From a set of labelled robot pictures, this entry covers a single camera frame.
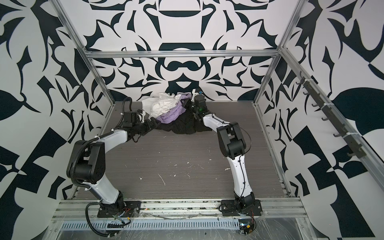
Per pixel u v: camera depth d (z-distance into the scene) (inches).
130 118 29.8
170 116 39.2
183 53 36.0
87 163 18.8
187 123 39.8
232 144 23.4
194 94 36.3
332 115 21.6
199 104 31.4
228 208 29.2
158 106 40.7
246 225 28.0
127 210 28.1
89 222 27.0
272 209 29.4
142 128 32.7
